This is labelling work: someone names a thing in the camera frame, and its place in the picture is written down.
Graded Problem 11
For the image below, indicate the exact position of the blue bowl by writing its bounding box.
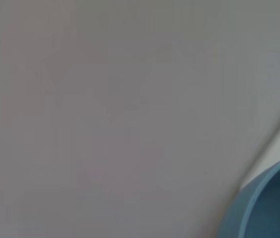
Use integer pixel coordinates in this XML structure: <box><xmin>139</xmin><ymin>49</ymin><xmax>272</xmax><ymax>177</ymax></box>
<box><xmin>216</xmin><ymin>151</ymin><xmax>280</xmax><ymax>238</ymax></box>

